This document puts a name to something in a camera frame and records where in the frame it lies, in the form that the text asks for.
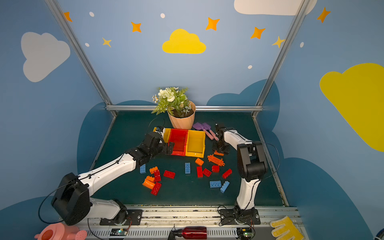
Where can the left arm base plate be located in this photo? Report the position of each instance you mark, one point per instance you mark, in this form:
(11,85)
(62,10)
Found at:
(133,216)

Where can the pink watering can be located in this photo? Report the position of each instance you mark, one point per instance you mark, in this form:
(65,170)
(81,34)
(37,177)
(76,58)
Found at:
(60,231)

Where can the orange lego brick small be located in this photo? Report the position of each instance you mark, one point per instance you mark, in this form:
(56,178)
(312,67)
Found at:
(218,154)

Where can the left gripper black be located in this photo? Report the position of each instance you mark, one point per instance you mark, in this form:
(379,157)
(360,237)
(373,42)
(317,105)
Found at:
(165,146)

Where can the potted artificial flower plant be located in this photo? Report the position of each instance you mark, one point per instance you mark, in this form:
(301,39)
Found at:
(174,102)

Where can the orange lego brick square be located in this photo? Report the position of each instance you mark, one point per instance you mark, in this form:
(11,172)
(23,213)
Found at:
(199,162)

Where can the red middle bin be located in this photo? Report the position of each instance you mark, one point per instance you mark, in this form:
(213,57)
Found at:
(179,138)

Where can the aluminium rail base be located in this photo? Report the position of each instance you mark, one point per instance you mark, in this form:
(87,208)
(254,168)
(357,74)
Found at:
(158,221)

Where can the red lego brick tall centre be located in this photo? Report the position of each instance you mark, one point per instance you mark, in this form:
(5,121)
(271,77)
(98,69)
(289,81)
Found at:
(199,172)

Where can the blue lego brick tilted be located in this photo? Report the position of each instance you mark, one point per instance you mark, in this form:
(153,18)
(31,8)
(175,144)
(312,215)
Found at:
(224,186)

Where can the red lego brick smooth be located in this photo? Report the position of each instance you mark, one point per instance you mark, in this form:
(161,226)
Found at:
(215,169)

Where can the blue lego brick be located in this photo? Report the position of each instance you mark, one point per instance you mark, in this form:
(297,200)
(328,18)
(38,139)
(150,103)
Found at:
(215,184)
(187,168)
(224,186)
(143,169)

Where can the left yellow bin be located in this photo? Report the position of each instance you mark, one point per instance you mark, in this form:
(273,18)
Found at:
(165,132)

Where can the purple pink toy shovel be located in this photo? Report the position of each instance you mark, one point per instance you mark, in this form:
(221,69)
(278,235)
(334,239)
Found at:
(200,127)

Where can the yellow bin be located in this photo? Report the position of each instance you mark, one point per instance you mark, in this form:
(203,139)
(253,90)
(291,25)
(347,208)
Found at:
(195,146)
(165,132)

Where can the red lego brick centre square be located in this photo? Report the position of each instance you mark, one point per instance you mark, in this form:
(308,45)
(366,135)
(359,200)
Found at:
(207,173)

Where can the red metal bottle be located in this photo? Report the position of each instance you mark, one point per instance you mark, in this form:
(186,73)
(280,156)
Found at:
(189,233)

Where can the orange lego fence piece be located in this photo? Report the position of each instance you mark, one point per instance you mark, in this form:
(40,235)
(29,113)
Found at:
(216,160)

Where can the orange curved lego piece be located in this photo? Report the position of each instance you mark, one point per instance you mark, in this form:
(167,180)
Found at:
(149,182)

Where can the right yellow bin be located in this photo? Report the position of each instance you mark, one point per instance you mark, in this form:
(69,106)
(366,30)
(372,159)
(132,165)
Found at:
(195,146)

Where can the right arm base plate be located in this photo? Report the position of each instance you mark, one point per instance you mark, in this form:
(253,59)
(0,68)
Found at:
(239,217)

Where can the yellow garden glove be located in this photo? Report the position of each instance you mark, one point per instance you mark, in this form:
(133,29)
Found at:
(284,229)

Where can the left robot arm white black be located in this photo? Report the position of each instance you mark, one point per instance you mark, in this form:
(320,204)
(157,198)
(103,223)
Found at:
(73,199)

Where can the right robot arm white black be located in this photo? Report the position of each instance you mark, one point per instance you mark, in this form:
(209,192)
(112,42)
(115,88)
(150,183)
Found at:
(251,164)

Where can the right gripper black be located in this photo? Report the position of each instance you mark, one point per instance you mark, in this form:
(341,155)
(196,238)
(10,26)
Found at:
(220,142)

